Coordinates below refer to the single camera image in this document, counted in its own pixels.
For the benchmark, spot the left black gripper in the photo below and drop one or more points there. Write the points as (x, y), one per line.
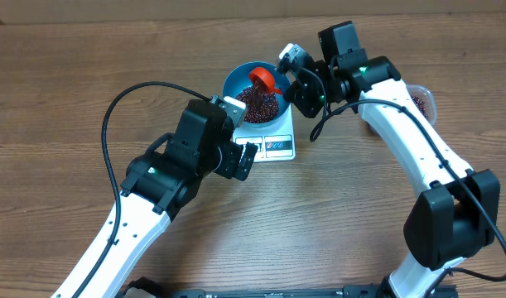
(230, 169)

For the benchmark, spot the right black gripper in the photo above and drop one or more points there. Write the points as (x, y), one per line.
(302, 102)

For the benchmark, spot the red measuring scoop blue handle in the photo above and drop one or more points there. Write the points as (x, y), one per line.
(264, 80)

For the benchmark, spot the red beans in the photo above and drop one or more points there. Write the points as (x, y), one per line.
(262, 105)

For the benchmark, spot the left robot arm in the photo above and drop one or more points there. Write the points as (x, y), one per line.
(157, 185)

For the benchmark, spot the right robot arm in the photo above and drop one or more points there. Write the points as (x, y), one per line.
(456, 207)

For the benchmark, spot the white digital kitchen scale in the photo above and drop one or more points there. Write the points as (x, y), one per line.
(275, 140)

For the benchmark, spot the blue metal bowl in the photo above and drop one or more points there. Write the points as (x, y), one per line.
(238, 79)

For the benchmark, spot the clear plastic bean container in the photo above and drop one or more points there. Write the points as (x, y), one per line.
(424, 100)

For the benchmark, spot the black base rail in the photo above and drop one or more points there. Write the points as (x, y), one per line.
(144, 287)

